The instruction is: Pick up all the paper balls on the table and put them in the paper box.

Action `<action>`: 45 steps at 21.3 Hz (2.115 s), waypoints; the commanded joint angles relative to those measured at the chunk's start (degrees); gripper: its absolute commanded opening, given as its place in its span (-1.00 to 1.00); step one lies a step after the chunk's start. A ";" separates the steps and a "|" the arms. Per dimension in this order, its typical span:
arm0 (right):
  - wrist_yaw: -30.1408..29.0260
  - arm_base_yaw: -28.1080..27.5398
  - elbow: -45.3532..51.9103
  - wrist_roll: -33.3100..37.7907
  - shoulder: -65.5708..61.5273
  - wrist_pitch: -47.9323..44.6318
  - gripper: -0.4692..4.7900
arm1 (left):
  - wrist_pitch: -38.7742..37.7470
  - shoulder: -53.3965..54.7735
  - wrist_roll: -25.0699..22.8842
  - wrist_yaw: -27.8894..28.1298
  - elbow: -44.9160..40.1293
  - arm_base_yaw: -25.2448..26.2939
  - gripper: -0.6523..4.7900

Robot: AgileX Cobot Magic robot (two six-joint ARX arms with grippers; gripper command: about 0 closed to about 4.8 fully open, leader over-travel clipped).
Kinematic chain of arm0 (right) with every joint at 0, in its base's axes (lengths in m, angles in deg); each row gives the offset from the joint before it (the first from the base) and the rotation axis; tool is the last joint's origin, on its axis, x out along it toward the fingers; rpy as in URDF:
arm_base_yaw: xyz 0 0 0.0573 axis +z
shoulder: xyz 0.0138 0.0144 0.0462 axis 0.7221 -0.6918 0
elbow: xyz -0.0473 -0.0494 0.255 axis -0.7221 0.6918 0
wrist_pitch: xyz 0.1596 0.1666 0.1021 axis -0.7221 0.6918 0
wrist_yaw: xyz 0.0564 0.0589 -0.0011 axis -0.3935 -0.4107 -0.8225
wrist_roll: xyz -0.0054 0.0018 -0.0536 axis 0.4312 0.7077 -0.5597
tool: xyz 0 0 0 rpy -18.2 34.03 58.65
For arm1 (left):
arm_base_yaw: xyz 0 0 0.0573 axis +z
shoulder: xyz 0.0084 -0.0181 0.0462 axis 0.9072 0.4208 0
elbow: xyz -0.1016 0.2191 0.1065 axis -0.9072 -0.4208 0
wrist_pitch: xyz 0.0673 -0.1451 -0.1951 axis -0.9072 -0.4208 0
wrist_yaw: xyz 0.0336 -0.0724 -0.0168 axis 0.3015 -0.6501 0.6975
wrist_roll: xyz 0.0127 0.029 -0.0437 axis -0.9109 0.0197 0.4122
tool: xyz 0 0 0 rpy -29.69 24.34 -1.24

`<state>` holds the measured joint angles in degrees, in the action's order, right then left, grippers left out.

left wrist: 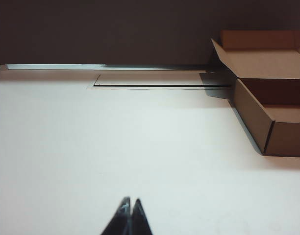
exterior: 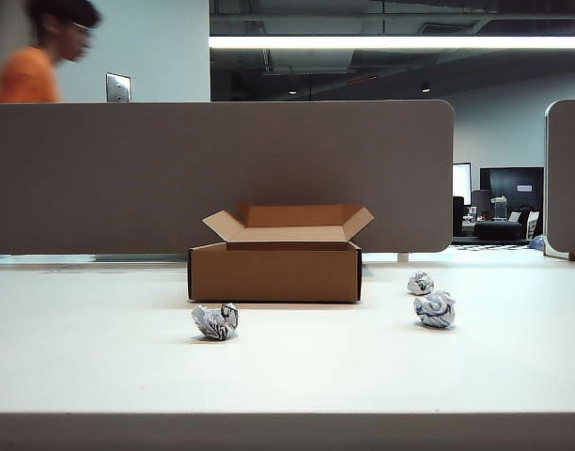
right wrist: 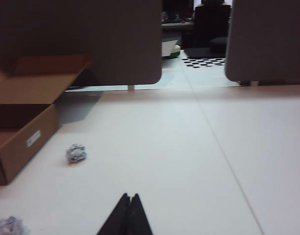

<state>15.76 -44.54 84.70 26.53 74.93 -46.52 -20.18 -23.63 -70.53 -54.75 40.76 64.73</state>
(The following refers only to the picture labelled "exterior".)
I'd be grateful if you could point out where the paper ball black print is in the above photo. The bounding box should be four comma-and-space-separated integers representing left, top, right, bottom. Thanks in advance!
190, 302, 241, 342

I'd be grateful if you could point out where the wide grey desk partition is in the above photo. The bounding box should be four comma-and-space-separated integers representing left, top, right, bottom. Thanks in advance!
0, 99, 456, 256

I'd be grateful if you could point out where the large black wall screen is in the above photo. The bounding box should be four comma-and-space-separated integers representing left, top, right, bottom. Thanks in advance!
479, 166, 546, 210

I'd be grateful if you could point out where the white standing screen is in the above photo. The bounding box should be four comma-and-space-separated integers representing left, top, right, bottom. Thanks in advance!
452, 162, 472, 206

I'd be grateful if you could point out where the long ceiling light strip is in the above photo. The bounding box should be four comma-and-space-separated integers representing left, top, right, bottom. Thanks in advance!
209, 36, 575, 50

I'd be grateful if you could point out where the small paper ball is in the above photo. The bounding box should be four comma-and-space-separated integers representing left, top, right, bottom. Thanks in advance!
407, 271, 435, 297

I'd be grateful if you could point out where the narrow grey desk partition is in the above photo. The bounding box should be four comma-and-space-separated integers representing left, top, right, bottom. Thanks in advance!
544, 98, 575, 260

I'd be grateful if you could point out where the open brown cardboard box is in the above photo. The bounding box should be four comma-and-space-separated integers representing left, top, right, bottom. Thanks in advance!
188, 200, 376, 303

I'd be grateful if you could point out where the person in orange shirt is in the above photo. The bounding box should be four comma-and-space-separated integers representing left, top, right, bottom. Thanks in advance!
0, 0, 103, 103

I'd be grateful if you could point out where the black sofa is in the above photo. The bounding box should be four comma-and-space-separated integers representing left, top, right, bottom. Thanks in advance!
474, 221, 524, 241

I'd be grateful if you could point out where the paper ball blue print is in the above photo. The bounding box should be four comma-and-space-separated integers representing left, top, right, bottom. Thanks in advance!
413, 289, 458, 329

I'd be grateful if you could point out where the metal wall switch plate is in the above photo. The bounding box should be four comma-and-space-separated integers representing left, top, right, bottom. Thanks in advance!
105, 71, 132, 103

